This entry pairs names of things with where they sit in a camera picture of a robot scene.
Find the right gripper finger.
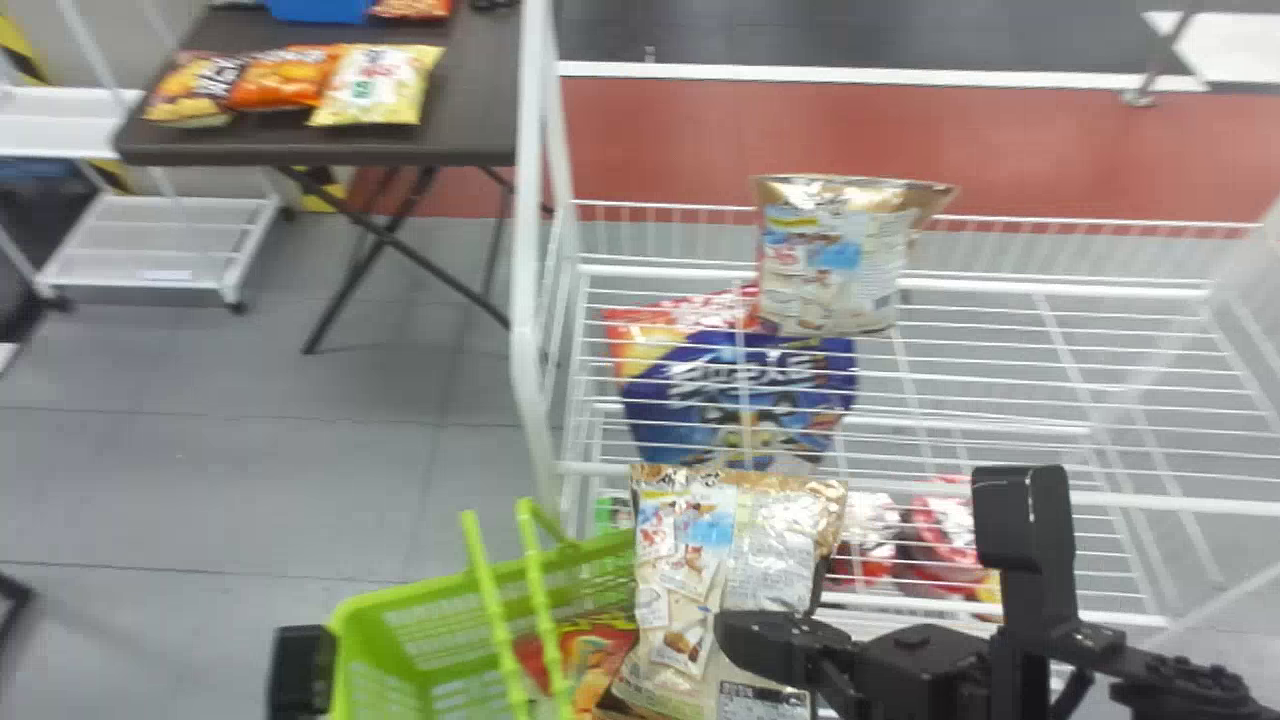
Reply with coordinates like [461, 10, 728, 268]
[713, 609, 863, 693]

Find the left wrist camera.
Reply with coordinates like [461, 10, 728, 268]
[267, 624, 337, 720]

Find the red orange snack packet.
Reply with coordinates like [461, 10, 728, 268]
[602, 288, 763, 385]

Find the white wire rack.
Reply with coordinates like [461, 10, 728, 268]
[508, 0, 1280, 643]

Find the dark side table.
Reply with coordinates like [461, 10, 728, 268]
[113, 0, 523, 357]

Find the blue snack packet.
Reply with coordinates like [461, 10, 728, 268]
[619, 328, 860, 473]

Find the gold white snack packet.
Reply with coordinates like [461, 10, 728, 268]
[749, 174, 960, 339]
[598, 462, 850, 720]

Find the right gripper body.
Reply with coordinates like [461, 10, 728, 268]
[848, 624, 1003, 720]

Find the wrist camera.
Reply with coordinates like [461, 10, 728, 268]
[971, 464, 1083, 720]
[267, 624, 337, 720]

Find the white shelf trolley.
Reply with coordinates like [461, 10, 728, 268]
[0, 84, 283, 313]

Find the orange yellow snack packet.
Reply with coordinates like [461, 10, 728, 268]
[142, 51, 247, 130]

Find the green snack packet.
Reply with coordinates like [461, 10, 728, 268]
[595, 490, 637, 536]

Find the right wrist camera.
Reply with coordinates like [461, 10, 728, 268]
[971, 464, 1083, 720]

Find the green basket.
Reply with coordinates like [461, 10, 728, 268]
[328, 497, 641, 720]

